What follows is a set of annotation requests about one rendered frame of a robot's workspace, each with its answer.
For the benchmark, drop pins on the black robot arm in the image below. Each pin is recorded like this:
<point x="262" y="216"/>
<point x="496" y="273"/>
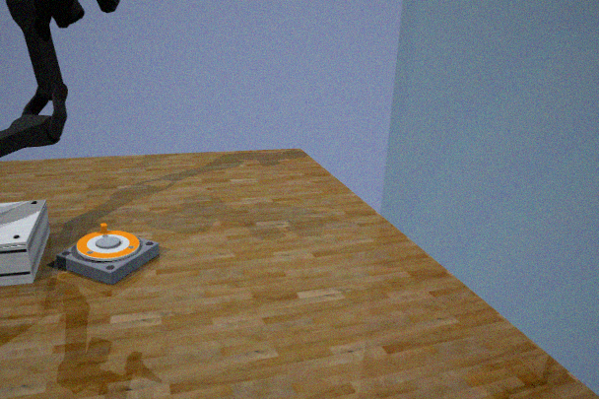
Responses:
<point x="31" y="129"/>

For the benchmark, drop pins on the orange round plate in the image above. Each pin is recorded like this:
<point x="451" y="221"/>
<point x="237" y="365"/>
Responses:
<point x="87" y="245"/>

